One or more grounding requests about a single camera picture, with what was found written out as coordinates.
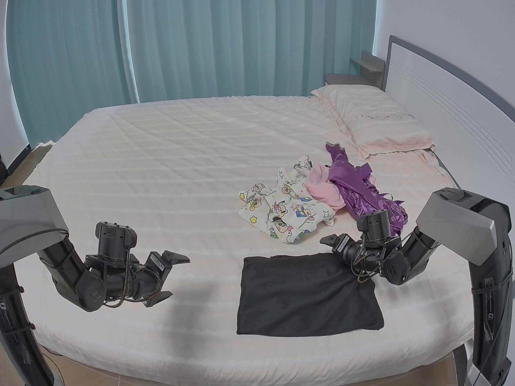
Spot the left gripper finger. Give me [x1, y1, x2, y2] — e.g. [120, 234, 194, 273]
[143, 291, 174, 309]
[160, 250, 191, 276]

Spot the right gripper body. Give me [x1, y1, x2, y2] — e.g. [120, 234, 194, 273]
[331, 234, 366, 265]

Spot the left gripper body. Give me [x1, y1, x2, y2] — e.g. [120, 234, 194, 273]
[120, 251, 170, 307]

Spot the black garment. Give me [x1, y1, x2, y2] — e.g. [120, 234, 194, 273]
[236, 253, 385, 335]

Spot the bed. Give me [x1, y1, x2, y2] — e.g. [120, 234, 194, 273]
[16, 35, 515, 379]

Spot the pink garment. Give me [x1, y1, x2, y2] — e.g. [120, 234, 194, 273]
[304, 163, 347, 212]

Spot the purple satin garment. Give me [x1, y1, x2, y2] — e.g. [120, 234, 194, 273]
[325, 142, 409, 234]

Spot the white printed pyjama garment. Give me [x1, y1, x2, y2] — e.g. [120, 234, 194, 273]
[237, 155, 336, 245]

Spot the pale pink pillow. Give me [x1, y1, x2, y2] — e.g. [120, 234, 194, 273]
[310, 84, 436, 161]

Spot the grey bedside table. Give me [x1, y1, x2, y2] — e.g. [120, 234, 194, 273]
[324, 50, 388, 92]

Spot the blue-green curtain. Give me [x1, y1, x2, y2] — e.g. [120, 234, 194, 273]
[6, 0, 135, 146]
[121, 0, 381, 103]

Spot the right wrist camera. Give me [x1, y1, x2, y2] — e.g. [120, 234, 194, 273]
[357, 211, 393, 244]

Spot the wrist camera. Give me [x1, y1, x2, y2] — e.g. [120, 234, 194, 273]
[95, 221, 137, 266]
[357, 211, 393, 244]

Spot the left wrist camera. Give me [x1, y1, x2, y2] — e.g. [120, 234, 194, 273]
[95, 221, 137, 266]

